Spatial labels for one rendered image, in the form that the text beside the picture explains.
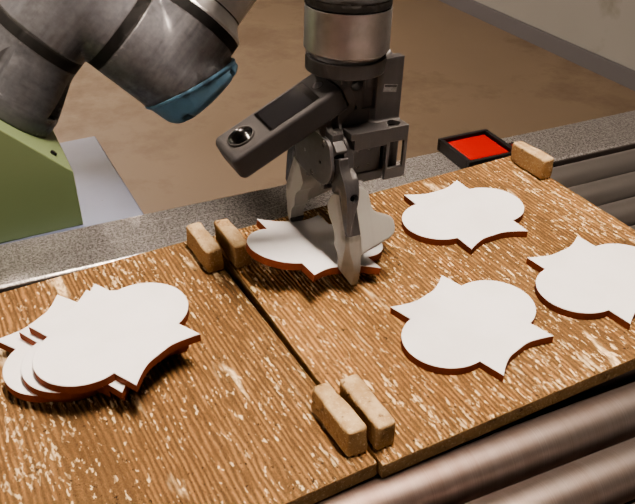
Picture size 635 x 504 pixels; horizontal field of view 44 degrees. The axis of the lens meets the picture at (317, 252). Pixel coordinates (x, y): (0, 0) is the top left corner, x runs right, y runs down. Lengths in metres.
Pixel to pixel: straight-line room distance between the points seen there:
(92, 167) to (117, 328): 0.51
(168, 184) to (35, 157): 1.96
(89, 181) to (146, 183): 1.82
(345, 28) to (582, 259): 0.34
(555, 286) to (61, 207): 0.58
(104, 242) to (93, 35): 0.25
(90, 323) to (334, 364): 0.21
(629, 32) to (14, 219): 3.27
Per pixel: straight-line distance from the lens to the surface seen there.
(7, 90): 0.98
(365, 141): 0.71
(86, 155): 1.19
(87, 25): 0.98
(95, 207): 1.05
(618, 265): 0.83
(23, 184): 0.98
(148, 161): 3.08
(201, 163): 3.03
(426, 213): 0.87
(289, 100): 0.71
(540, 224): 0.89
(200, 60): 1.00
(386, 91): 0.73
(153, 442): 0.63
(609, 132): 1.18
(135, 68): 0.99
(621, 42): 3.96
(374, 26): 0.67
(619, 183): 1.04
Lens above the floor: 1.39
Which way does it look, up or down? 34 degrees down
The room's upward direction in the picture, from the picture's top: straight up
